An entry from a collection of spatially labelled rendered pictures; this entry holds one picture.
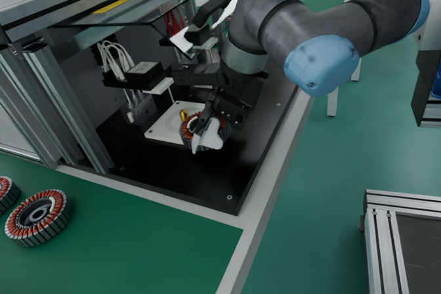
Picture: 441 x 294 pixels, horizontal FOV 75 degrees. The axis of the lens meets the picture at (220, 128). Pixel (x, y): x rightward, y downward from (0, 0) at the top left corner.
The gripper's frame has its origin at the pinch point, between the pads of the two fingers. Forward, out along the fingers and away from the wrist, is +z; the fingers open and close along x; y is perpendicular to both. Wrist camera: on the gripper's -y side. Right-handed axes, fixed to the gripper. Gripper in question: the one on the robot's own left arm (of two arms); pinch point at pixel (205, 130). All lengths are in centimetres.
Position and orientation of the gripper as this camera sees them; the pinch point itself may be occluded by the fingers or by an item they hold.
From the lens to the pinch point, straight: 63.1
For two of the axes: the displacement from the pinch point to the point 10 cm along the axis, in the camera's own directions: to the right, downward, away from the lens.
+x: 4.2, -6.1, 6.7
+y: 8.7, 4.7, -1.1
